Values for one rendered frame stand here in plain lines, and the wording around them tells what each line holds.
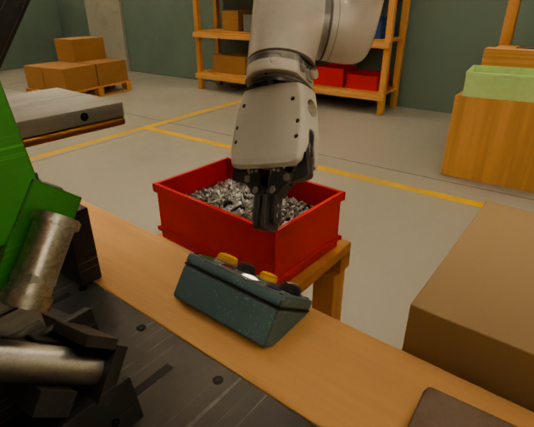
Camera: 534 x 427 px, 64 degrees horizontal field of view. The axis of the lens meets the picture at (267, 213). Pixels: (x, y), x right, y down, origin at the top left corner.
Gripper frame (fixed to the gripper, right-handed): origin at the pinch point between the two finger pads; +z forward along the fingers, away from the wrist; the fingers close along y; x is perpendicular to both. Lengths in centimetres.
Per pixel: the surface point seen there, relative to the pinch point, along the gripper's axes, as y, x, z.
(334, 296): 8.6, -43.8, 10.3
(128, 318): 14.9, 5.4, 13.9
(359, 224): 63, -211, -30
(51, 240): 5.3, 22.8, 6.1
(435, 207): 27, -255, -48
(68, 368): 5.2, 19.6, 16.0
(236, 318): 2.1, 1.2, 12.3
